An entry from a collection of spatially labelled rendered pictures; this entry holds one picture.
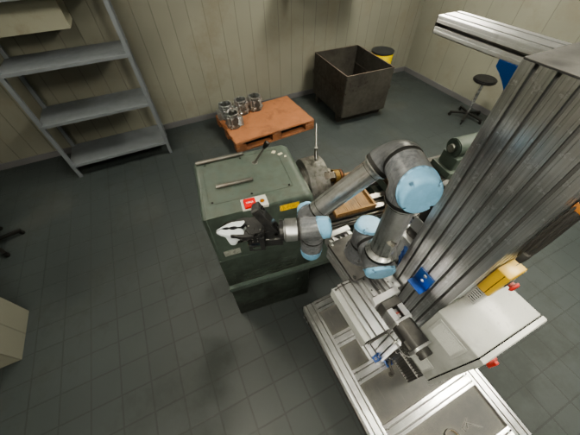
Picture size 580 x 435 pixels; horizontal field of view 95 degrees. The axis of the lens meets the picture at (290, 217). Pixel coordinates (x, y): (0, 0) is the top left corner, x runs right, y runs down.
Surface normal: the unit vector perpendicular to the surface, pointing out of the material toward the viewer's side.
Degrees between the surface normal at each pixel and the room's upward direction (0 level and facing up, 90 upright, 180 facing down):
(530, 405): 0
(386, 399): 0
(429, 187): 83
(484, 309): 0
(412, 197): 83
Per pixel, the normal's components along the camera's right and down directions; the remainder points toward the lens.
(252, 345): -0.01, -0.64
